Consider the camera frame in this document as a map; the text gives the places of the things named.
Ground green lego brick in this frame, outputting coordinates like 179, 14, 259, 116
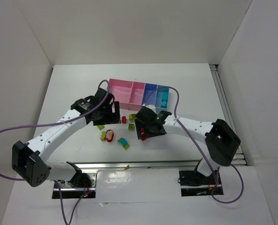
128, 123, 135, 131
97, 125, 105, 130

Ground small red lego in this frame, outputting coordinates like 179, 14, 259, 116
121, 116, 127, 124

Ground red lego brick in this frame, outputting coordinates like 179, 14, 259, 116
140, 127, 147, 141

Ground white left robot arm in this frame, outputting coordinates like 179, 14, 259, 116
12, 88, 120, 187

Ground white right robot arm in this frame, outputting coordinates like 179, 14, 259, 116
135, 106, 241, 177

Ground teal legos in container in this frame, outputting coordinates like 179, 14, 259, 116
161, 92, 169, 108

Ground green lego on white plate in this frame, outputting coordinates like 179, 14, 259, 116
129, 113, 136, 122

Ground red white flower lego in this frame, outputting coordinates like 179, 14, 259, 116
105, 129, 114, 143

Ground pink small container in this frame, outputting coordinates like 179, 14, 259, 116
128, 82, 145, 111

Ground blue green stacked lego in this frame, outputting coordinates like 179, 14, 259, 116
118, 138, 130, 150

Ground green lego beside flower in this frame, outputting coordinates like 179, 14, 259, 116
100, 131, 106, 142

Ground pink large container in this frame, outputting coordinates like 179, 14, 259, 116
109, 78, 133, 110

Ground blue purple container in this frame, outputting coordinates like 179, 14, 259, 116
142, 83, 157, 105

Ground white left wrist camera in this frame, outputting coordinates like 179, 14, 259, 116
145, 105, 156, 112

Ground aluminium rail front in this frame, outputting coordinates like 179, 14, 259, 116
74, 160, 199, 170

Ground aluminium rail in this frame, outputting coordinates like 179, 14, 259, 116
74, 160, 199, 170
209, 64, 247, 166

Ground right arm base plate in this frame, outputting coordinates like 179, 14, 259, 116
177, 170, 224, 197

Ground aluminium rail right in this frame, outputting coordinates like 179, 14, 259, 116
209, 64, 247, 166

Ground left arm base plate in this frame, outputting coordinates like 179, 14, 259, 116
58, 169, 98, 199

